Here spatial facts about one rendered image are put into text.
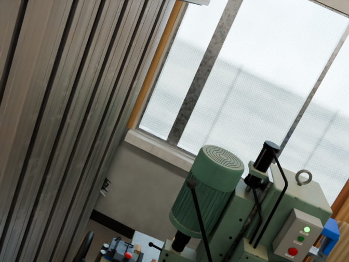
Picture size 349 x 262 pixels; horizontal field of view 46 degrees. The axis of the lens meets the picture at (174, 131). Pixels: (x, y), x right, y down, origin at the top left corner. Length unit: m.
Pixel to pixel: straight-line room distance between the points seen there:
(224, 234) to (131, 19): 1.14
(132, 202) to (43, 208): 2.66
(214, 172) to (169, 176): 1.68
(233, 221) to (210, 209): 0.10
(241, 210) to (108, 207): 1.98
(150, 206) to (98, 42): 2.77
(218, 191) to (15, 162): 1.03
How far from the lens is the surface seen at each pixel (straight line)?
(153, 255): 1.90
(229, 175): 1.44
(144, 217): 3.30
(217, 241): 1.59
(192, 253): 1.72
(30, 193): 0.58
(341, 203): 2.96
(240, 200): 1.50
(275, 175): 1.54
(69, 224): 0.73
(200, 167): 1.45
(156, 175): 3.12
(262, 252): 1.51
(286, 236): 1.47
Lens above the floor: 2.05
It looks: 21 degrees down
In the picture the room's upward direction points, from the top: 24 degrees clockwise
